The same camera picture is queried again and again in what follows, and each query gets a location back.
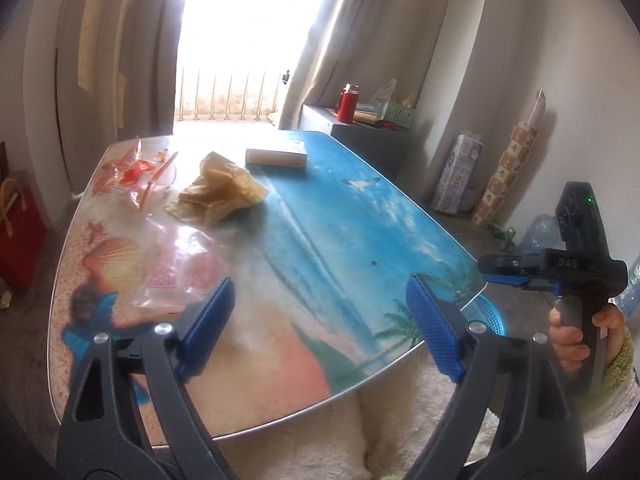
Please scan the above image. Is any brown paper bag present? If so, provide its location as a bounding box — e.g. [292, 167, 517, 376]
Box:
[164, 151, 270, 227]

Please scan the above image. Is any red printed clear bag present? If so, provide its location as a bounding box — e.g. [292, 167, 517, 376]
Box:
[97, 136, 180, 211]

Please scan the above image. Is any red gift bag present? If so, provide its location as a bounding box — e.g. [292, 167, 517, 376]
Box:
[0, 170, 48, 291]

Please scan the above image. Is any person's right forearm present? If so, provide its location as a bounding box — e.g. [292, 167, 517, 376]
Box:
[590, 335, 640, 413]

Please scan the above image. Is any beige curtain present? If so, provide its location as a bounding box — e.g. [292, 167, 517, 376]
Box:
[277, 0, 451, 131]
[20, 0, 191, 196]

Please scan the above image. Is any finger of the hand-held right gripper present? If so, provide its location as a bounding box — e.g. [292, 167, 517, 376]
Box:
[477, 254, 546, 275]
[484, 272, 563, 295]

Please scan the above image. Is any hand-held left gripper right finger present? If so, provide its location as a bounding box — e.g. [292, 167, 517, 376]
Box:
[400, 274, 587, 480]

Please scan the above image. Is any clear zip bag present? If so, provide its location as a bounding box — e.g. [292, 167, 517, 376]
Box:
[120, 220, 228, 313]

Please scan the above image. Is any toilet paper pack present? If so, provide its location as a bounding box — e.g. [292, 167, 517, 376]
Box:
[431, 132, 485, 213]

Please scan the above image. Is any red thermos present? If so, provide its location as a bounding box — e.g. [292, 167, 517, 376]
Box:
[337, 83, 360, 123]

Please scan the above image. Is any grey cabinet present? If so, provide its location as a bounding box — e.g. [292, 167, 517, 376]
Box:
[300, 105, 416, 181]

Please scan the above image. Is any person's right hand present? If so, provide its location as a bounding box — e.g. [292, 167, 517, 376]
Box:
[548, 305, 626, 376]

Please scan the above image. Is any window railing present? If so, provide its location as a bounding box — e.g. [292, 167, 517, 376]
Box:
[175, 62, 286, 123]

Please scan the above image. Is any blue mesh basket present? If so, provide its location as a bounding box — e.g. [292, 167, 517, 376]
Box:
[462, 292, 507, 337]

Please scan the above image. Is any white plastic bag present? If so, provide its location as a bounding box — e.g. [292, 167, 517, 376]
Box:
[370, 79, 401, 108]

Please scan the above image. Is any large water jug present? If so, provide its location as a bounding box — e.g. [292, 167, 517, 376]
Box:
[517, 214, 561, 256]
[614, 255, 640, 316]

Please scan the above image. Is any small green basket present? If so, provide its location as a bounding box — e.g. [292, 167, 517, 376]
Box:
[382, 101, 417, 130]

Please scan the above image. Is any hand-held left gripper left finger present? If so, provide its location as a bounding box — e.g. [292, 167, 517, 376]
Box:
[56, 276, 237, 480]

